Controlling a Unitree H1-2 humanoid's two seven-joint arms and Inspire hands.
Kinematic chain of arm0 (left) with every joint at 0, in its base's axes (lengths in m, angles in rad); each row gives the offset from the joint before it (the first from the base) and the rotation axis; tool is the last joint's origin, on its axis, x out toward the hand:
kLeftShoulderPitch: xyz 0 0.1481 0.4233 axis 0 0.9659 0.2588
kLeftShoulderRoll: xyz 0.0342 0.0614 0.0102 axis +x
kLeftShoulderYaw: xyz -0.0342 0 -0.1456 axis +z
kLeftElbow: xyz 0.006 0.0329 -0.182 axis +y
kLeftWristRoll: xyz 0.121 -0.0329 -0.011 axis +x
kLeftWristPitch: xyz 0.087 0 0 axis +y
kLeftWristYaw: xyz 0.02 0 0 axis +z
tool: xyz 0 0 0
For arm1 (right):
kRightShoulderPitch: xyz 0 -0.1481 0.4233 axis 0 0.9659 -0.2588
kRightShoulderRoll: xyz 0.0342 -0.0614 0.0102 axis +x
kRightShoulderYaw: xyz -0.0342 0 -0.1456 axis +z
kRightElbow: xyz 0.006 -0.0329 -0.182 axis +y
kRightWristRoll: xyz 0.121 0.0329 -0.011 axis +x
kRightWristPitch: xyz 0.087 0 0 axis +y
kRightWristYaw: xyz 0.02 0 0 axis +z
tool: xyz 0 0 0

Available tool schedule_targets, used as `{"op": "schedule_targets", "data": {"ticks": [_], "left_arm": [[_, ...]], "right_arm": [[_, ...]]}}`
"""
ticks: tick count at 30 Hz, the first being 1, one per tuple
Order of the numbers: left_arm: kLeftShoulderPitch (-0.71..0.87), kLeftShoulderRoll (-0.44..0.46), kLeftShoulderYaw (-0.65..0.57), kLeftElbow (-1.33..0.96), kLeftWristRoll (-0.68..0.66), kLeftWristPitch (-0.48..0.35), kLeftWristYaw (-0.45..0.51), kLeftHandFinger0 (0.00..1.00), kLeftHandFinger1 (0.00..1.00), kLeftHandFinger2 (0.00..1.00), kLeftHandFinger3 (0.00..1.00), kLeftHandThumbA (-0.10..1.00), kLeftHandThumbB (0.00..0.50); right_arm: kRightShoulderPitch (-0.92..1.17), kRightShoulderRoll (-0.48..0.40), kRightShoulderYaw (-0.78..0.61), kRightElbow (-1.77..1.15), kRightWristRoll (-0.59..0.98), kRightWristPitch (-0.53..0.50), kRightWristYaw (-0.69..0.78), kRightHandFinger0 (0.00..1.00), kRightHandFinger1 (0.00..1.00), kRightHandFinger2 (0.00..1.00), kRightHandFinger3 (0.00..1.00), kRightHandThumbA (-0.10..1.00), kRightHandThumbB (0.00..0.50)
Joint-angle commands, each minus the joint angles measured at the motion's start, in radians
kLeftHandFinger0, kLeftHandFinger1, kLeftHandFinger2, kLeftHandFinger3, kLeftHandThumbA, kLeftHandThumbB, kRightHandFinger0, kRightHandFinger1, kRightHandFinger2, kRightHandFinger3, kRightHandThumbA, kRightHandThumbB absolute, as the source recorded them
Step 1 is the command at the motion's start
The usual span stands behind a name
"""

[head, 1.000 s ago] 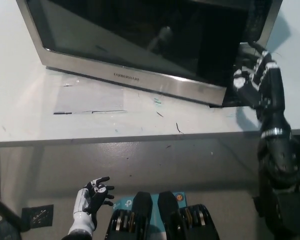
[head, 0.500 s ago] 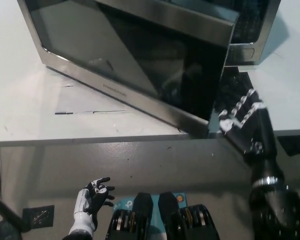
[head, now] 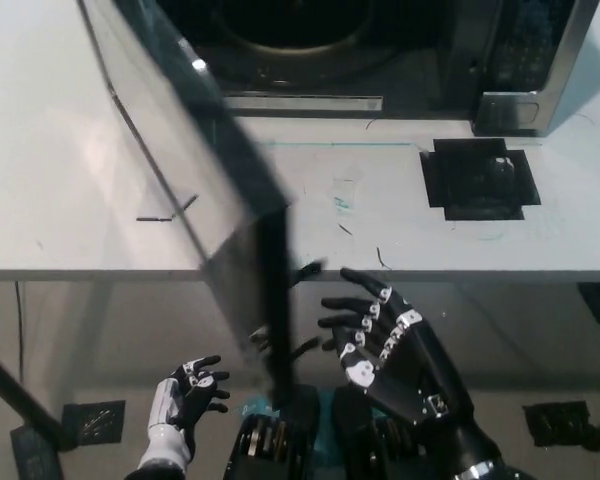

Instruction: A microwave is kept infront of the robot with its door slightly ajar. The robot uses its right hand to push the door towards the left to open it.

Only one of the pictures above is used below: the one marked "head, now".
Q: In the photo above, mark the small clear tape piece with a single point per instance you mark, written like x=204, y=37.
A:
x=347, y=192

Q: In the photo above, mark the robot body black teal blocks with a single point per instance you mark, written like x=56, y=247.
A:
x=305, y=440

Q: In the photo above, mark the black tape patch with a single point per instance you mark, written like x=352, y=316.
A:
x=480, y=185

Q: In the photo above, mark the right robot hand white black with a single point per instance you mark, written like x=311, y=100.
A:
x=405, y=370

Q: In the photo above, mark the black square floor mat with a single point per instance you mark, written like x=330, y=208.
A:
x=35, y=457
x=95, y=422
x=555, y=424

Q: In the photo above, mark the stainless steel Farberware microwave body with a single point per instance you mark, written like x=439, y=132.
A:
x=565, y=50

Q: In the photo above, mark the glass microwave turntable plate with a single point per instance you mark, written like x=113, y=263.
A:
x=300, y=47

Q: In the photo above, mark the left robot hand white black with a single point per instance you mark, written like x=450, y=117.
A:
x=200, y=395

